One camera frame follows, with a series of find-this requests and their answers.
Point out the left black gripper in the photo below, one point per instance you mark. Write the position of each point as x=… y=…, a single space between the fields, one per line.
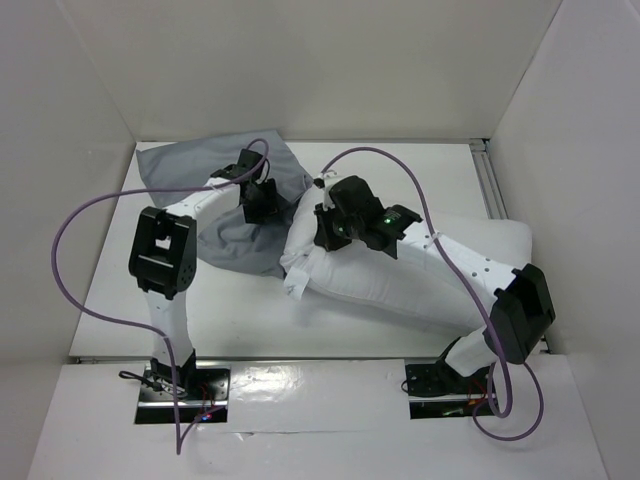
x=269 y=207

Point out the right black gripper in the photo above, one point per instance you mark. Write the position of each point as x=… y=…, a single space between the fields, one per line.
x=326 y=230

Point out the grey pillowcase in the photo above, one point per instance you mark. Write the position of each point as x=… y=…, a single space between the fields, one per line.
x=225 y=239

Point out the white pillow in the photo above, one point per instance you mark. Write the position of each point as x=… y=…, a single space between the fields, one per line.
x=359 y=275

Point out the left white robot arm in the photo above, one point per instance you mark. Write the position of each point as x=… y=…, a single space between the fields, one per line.
x=163 y=258

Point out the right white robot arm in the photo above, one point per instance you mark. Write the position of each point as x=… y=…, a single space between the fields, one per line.
x=412 y=238

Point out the aluminium frame rail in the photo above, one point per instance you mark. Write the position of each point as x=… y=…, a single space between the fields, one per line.
x=490 y=180

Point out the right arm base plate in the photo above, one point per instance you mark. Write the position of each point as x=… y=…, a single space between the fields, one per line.
x=429 y=398

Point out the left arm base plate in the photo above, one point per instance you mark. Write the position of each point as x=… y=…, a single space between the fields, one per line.
x=206 y=397

